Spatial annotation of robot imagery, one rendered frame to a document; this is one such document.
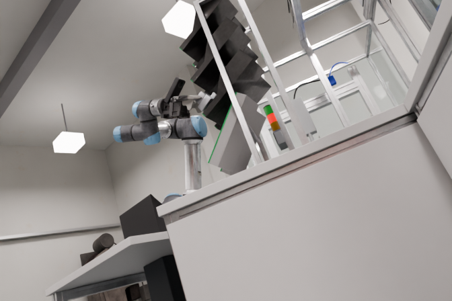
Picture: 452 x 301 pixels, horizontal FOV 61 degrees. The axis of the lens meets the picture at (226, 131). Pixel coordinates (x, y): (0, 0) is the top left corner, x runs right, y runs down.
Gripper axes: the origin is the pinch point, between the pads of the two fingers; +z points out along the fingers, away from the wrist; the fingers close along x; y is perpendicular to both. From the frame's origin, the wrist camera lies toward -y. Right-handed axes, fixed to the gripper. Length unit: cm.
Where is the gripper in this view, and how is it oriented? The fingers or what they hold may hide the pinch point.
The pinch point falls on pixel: (202, 97)
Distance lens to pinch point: 153.3
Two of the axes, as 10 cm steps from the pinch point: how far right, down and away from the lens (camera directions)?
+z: 8.5, -0.5, -5.2
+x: -5.2, -1.1, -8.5
